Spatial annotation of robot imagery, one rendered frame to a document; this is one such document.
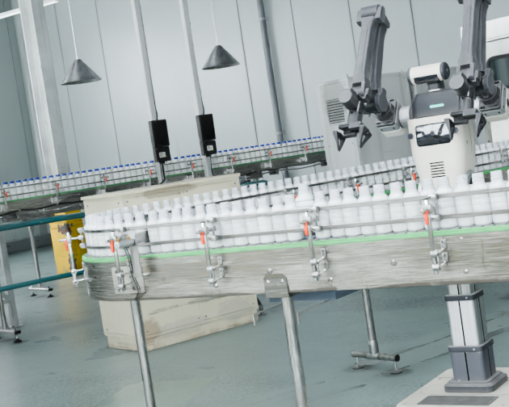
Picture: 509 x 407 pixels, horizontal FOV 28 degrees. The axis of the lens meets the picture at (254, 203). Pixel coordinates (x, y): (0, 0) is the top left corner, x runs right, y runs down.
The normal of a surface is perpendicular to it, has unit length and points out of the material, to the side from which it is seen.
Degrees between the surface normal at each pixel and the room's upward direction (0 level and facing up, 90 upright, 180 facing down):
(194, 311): 89
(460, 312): 90
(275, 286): 90
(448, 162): 90
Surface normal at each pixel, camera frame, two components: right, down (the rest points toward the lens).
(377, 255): -0.55, 0.13
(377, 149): 0.59, -0.04
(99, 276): -0.80, 0.15
